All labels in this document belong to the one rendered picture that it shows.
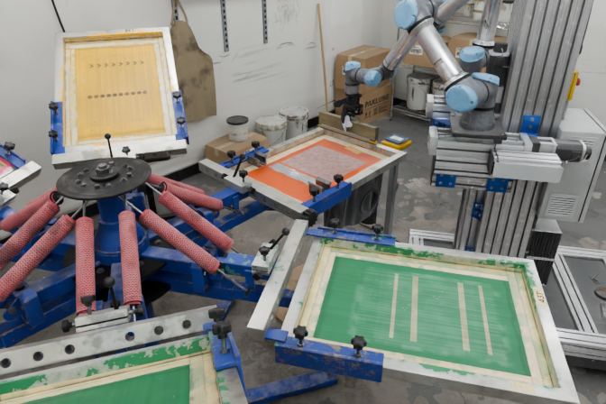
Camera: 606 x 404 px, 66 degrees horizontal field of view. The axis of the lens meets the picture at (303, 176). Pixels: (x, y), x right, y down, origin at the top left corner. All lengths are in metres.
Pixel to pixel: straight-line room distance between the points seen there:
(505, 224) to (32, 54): 3.10
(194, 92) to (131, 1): 0.88
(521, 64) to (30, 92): 3.01
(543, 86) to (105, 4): 2.89
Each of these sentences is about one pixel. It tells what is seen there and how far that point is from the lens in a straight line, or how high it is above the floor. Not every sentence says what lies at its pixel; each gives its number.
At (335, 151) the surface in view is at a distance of 2.56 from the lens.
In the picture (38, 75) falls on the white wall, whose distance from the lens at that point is 3.66.
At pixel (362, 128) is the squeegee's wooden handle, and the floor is 1.13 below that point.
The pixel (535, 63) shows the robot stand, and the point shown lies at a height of 1.51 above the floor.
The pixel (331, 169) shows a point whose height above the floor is 0.96.
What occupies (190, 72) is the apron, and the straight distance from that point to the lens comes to 4.13.
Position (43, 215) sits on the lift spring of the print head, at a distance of 1.69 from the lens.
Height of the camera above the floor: 2.02
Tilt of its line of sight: 28 degrees down
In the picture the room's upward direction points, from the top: straight up
